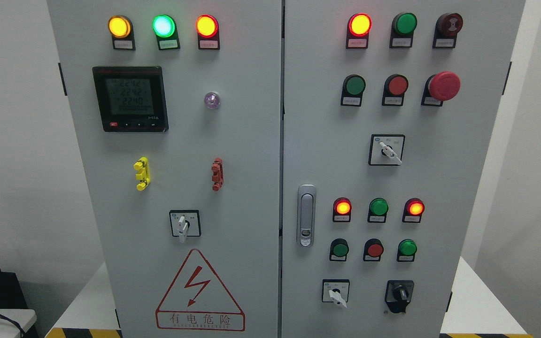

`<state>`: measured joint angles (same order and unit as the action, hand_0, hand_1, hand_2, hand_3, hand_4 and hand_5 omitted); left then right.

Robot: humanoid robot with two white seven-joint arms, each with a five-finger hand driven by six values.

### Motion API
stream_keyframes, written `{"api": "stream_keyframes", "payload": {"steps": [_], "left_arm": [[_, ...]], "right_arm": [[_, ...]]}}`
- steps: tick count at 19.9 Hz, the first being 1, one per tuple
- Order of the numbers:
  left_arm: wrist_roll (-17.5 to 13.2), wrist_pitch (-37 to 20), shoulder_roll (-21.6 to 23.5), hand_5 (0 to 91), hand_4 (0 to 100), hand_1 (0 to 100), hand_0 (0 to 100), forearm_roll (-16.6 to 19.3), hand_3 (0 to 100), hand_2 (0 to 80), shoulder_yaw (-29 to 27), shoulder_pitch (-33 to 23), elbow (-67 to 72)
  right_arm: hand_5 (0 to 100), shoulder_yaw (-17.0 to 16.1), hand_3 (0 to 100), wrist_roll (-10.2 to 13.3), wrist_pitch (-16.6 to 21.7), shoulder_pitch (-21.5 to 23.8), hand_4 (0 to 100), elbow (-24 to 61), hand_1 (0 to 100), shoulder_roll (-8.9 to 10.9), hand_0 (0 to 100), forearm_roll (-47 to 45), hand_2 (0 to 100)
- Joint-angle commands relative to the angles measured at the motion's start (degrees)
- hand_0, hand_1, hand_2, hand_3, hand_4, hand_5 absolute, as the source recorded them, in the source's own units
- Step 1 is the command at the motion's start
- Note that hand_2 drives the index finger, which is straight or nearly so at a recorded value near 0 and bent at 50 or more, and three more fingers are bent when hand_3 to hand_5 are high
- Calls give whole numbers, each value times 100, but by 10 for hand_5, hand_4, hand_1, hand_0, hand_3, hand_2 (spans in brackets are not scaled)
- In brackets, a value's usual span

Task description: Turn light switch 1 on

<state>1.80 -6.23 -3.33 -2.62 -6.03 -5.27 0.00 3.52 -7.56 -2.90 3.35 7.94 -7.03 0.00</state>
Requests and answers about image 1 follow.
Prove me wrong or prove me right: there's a red lit lamp lower left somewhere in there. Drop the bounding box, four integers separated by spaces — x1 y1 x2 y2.
332 197 352 223

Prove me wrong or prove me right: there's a clear small light bulb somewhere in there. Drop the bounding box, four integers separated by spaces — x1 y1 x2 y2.
204 91 221 109

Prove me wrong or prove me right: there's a red push button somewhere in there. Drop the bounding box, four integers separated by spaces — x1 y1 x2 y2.
363 239 384 261
382 74 409 107

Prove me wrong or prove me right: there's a red lit lamp lower right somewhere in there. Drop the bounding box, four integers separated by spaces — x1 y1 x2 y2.
402 198 425 223

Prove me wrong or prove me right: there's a yellow terminal connector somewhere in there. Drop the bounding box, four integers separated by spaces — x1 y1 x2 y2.
133 157 151 191

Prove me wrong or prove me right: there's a black rotary knob switch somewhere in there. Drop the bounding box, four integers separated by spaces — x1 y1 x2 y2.
385 280 414 313

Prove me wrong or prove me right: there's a green push button lower left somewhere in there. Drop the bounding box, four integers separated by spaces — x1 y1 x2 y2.
329 238 349 261

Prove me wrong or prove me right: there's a white rotary switch bottom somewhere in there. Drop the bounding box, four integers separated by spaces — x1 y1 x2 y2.
322 279 350 308

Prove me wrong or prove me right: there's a dark red buzzer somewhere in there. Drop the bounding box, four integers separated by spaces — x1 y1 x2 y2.
433 13 464 49

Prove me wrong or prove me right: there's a red push button lower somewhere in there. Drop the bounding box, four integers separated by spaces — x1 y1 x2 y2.
363 239 384 261

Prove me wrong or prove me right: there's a red push button upper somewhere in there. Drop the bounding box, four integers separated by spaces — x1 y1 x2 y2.
382 74 409 107

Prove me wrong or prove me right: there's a green lamp top right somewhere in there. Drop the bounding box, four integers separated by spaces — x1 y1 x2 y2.
389 12 418 48

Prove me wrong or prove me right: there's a red electrical warning sticker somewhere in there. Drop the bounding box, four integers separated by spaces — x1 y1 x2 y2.
156 249 246 331

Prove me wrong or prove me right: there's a red emergency stop button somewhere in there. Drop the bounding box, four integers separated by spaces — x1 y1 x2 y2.
421 71 460 107

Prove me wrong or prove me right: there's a red lit lamp top right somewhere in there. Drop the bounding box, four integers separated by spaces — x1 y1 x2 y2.
346 13 373 49

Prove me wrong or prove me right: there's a black cable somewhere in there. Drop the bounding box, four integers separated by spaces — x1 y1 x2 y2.
0 303 27 338

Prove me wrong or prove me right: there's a white platform base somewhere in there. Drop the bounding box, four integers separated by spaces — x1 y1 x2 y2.
46 258 531 338

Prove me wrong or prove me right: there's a white rotary switch upper right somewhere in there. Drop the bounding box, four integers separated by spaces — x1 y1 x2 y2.
368 133 405 166

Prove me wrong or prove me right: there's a red lit indicator lamp left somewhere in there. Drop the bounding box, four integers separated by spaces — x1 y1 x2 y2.
195 14 220 50

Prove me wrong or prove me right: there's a silver door lock handle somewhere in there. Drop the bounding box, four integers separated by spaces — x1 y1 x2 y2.
297 184 317 247

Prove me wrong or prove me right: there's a white rotary light switch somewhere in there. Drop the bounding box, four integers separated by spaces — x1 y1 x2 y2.
169 210 201 243

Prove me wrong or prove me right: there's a black digital power meter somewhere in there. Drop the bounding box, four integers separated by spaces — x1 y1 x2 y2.
92 66 168 132

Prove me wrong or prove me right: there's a grey right cabinet door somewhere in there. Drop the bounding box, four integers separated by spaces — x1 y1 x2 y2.
281 0 526 338

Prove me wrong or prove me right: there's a green push button upper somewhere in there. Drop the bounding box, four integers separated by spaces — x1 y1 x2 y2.
340 74 366 107

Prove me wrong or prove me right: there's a grey cabinet door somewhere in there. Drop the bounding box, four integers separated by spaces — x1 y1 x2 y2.
281 0 526 338
47 0 282 338

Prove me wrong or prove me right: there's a green lit indicator lamp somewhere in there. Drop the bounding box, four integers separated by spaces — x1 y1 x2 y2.
152 15 180 51

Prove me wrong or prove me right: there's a grey left cabinet door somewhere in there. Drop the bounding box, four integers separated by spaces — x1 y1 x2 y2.
47 0 282 338

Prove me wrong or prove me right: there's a yellow indicator lamp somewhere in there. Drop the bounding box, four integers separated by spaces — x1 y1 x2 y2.
108 15 135 51

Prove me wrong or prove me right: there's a green lamp lower middle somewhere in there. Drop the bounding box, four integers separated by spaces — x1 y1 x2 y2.
367 198 389 223

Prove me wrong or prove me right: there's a white box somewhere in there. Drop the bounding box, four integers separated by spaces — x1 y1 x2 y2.
0 309 37 338

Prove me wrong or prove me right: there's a red terminal connector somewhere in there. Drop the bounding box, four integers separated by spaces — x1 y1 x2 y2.
211 157 224 191

